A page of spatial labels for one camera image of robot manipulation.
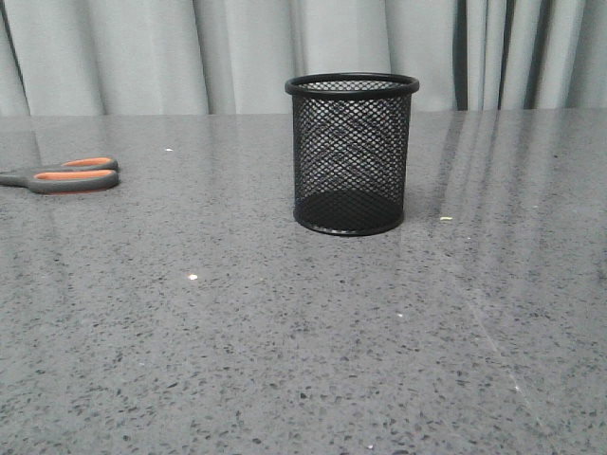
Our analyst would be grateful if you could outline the grey orange handled scissors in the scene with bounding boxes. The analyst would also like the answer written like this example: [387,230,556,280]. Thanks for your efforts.
[1,157,120,194]

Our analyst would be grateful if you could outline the black mesh pen bucket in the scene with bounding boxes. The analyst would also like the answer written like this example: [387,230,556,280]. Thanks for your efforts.
[285,72,419,236]

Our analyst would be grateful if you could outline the pale grey curtain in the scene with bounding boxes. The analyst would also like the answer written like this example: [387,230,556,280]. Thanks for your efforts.
[1,1,606,117]

